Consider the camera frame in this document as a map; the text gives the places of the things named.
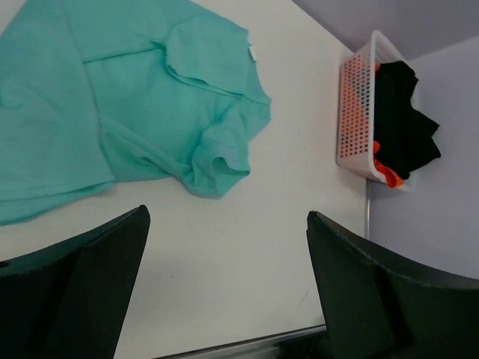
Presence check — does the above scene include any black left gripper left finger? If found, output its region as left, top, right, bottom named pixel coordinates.
left=1, top=205, right=150, bottom=358

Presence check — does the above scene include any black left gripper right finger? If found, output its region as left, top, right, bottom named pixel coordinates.
left=307, top=211, right=478, bottom=358

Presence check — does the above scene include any teal t shirt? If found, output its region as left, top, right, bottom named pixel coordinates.
left=1, top=1, right=271, bottom=224

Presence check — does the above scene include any orange t shirt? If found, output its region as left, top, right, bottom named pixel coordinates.
left=373, top=63, right=405, bottom=188

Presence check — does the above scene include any black t shirt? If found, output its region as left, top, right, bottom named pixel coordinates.
left=384, top=61, right=441, bottom=183

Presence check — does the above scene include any white perforated plastic basket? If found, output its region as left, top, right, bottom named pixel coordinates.
left=336, top=30, right=405, bottom=184

